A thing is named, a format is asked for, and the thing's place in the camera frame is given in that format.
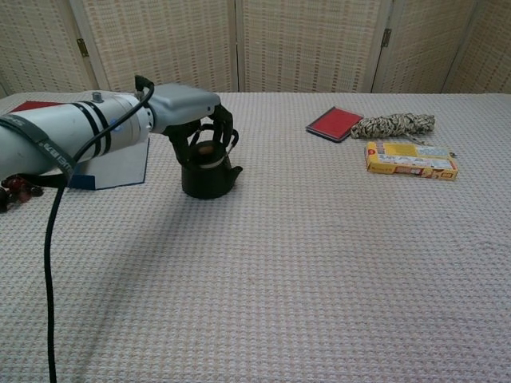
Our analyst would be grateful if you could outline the red folder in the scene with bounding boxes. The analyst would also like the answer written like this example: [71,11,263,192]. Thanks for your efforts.
[8,100,65,114]

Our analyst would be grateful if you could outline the blue open box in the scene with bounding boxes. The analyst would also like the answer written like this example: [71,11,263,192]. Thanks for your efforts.
[65,137,151,190]

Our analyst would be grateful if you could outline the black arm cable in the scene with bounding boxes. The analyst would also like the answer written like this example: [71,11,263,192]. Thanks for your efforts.
[44,74,156,383]

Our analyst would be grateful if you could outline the red and blue notebook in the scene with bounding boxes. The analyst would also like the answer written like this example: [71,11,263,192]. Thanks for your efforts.
[305,105,365,142]

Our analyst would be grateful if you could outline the patterned braided rope bundle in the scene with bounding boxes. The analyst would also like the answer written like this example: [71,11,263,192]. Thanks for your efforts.
[350,113,436,149]

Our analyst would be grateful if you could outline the dark red artificial grapes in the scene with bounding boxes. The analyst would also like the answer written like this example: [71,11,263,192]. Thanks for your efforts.
[0,174,45,214]

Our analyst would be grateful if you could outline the white waffle tablecloth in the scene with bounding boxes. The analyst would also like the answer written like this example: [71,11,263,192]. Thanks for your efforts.
[0,91,511,383]

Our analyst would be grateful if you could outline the black cast iron teapot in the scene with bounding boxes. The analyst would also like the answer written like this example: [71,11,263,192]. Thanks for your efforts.
[181,124,244,199]

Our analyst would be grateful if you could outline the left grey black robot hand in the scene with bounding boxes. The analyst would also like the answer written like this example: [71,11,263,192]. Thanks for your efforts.
[148,82,235,167]

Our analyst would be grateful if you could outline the yellow printed carton box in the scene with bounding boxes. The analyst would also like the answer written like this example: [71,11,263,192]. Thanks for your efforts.
[364,141,459,182]

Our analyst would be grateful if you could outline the woven folding screen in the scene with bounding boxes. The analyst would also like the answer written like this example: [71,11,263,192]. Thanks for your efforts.
[0,0,511,99]

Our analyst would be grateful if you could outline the black kettle lid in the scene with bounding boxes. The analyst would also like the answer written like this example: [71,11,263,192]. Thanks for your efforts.
[190,140,228,167]

